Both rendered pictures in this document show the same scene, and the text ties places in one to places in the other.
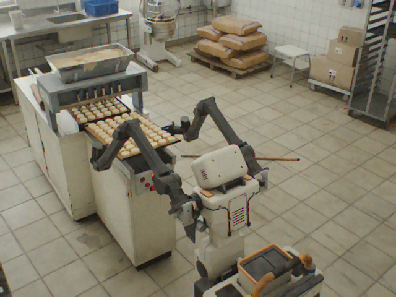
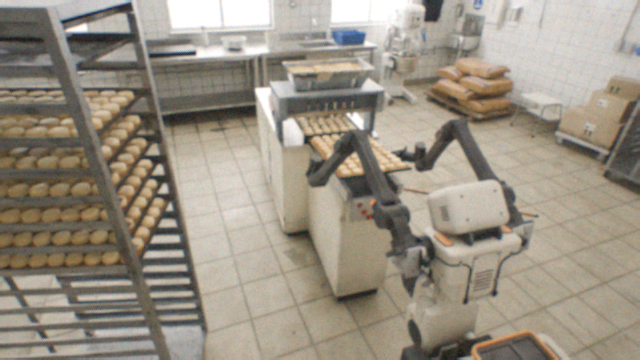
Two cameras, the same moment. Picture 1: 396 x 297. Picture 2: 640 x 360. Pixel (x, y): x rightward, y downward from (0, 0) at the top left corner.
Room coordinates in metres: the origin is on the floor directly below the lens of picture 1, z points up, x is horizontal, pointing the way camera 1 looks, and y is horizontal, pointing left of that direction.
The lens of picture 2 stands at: (0.52, 0.08, 1.92)
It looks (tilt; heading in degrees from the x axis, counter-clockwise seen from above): 32 degrees down; 17
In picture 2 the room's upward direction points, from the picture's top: 2 degrees clockwise
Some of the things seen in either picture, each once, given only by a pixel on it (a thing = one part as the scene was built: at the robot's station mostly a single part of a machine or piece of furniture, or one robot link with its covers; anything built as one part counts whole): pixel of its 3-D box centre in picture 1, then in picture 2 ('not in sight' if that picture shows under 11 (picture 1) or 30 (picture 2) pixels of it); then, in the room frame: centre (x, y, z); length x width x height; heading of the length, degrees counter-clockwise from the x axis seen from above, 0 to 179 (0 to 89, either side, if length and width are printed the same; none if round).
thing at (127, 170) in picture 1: (73, 111); (302, 123); (2.85, 0.94, 0.87); 2.01 x 0.03 x 0.07; 34
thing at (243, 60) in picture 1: (245, 57); (485, 101); (6.11, -0.71, 0.19); 0.72 x 0.42 x 0.15; 134
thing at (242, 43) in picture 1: (244, 39); (487, 82); (6.10, -0.67, 0.47); 0.72 x 0.42 x 0.17; 135
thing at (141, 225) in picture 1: (130, 191); (345, 215); (2.42, 0.48, 0.45); 0.70 x 0.34 x 0.90; 34
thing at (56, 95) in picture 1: (94, 95); (325, 109); (2.84, 0.76, 1.01); 0.72 x 0.33 x 0.34; 124
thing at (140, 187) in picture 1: (153, 179); (371, 207); (2.12, 0.27, 0.77); 0.24 x 0.04 x 0.14; 124
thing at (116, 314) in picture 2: not in sight; (138, 313); (1.40, 1.32, 0.33); 0.64 x 0.03 x 0.03; 112
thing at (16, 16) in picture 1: (17, 20); (272, 40); (5.10, 2.20, 0.98); 0.20 x 0.14 x 0.20; 80
